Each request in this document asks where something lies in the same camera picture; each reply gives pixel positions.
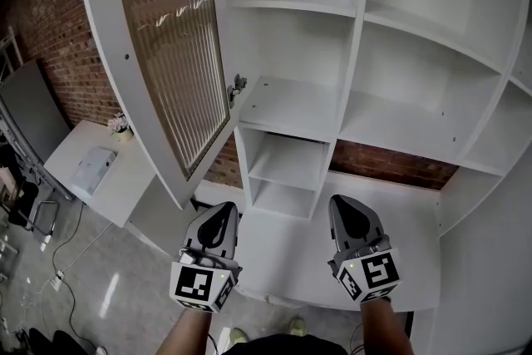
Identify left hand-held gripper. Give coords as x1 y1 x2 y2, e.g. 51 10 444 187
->
168 201 244 314

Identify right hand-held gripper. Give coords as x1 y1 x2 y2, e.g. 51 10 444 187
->
327 195 406 305

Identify white cabinet door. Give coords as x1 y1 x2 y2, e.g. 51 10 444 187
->
74 0 232 210

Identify person's left forearm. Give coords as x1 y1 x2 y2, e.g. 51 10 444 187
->
155 305 213 355

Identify person's right forearm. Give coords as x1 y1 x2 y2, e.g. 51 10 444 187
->
359 298 411 355

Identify white shelf cabinet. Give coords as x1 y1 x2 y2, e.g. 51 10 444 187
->
189 0 532 355

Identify large grey panel board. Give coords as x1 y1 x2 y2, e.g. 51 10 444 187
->
0 58 71 163

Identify white side table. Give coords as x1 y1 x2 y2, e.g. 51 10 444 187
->
43 119 157 229

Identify person's right shoe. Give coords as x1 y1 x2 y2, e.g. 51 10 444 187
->
286 318 309 336

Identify person's black trousers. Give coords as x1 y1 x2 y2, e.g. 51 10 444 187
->
219 332 350 355

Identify white flat box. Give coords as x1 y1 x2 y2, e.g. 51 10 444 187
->
68 147 118 196

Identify pink flower pot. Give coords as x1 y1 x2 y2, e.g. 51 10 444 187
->
106 111 135 143

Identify white power strip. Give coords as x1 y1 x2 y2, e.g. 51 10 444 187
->
48 269 66 293

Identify black chair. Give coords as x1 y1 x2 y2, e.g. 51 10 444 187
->
7 178 59 238

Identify white metal rack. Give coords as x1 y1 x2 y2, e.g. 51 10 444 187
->
0 25 25 96

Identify white floor cable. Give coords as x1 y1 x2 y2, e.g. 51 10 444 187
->
52 203 114 276

